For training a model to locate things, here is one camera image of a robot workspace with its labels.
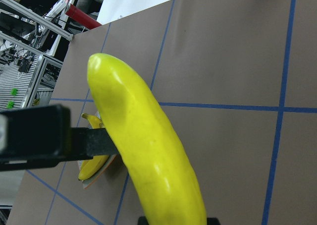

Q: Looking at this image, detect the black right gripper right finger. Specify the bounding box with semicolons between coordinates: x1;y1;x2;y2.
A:
207;218;220;225

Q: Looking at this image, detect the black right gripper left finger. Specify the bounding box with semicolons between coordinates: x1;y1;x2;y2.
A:
0;105;119;171

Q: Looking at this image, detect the aluminium frame post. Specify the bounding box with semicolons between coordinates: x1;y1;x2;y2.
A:
0;0;74;41

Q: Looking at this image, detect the grey square plate orange rim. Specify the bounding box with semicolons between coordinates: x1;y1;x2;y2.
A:
77;113;116;189

